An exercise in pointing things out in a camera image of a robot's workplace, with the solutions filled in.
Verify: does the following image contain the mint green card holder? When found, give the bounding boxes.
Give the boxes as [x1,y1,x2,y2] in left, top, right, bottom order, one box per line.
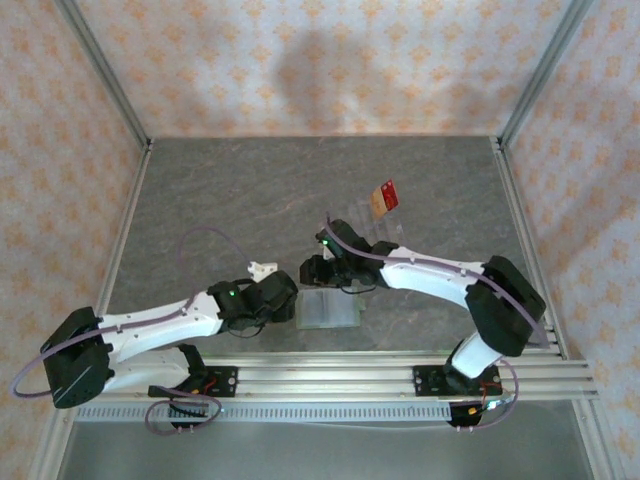
[295,288,364,330]

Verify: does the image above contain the gold credit card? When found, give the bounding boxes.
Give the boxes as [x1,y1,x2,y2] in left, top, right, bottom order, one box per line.
[368,187,394,221]

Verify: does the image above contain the red credit card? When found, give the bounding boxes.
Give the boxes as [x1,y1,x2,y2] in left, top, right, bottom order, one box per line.
[379,178,404,211]

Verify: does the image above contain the clear acrylic card stand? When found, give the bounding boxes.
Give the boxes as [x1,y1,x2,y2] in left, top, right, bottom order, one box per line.
[344,197,406,241]

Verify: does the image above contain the grey metal sheet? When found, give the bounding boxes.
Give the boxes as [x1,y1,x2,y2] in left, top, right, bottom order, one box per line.
[59,422,601,480]

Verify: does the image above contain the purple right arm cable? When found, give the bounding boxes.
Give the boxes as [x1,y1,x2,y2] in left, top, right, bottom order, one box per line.
[324,212,551,349]

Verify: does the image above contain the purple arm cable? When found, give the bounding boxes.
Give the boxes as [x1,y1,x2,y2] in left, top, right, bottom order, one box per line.
[11,226,256,401]
[324,212,551,349]

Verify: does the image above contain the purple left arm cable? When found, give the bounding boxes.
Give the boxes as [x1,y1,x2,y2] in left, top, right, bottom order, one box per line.
[11,226,256,401]

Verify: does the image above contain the aluminium mounting rail beam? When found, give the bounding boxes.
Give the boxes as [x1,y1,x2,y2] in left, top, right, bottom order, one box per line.
[52,351,600,403]

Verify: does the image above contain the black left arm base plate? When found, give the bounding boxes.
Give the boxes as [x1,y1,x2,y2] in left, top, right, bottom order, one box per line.
[148,366,239,399]

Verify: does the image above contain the slotted grey cable duct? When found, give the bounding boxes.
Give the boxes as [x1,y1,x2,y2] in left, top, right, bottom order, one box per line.
[74,402,454,425]

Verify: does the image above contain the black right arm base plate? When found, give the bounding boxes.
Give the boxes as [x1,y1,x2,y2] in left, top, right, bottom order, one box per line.
[413,364,501,399]

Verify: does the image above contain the black cable bracket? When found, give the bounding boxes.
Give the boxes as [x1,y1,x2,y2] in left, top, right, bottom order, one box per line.
[447,399,486,431]
[167,399,211,431]

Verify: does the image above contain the aluminium table side rail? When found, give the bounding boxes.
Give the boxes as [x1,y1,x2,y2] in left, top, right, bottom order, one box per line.
[491,135,629,480]
[27,139,154,480]

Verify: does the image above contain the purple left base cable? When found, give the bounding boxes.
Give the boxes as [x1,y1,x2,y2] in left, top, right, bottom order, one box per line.
[144,379,224,435]

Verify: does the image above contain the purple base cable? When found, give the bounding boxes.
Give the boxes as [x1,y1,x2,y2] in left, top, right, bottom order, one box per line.
[144,379,224,435]
[452,357,522,432]

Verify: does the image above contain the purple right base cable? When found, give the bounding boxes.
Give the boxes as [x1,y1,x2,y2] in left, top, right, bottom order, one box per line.
[452,357,522,432]

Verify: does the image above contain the aluminium corner post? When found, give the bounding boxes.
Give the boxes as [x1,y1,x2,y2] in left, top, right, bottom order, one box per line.
[498,0,597,149]
[53,0,153,151]

